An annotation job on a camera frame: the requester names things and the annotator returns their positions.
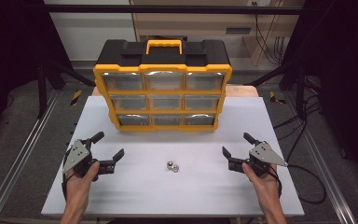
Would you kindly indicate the silver metal hex nut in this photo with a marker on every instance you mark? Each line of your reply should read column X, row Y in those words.
column 175, row 168
column 169, row 165

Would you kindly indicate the grid of clear drawers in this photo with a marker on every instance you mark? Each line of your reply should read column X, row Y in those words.
column 122, row 81

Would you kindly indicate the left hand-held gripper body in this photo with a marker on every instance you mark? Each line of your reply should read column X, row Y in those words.
column 74, row 155

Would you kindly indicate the yellow black organizer case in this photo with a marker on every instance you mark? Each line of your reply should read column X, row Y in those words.
column 163, row 54

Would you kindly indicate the aluminium floor rail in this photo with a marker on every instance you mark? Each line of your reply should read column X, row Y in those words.
column 21, row 155
column 323, row 168

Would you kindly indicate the yellow black hazard tape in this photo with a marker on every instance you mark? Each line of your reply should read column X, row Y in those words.
column 275, row 99
column 76, row 97

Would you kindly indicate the person's left hand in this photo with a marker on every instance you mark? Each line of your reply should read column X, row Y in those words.
column 79, row 186

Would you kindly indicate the clear plastic drawer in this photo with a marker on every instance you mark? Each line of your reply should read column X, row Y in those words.
column 202, row 102

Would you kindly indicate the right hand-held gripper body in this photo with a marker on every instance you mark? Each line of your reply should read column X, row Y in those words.
column 265, row 154

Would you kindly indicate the person's right hand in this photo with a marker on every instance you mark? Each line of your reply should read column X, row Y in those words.
column 267, row 188

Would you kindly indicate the black curtain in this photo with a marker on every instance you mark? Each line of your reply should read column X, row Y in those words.
column 348, row 77
column 9, row 46

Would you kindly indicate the black metal stand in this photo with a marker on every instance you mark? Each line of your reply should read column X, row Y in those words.
column 42, row 90
column 300, row 90

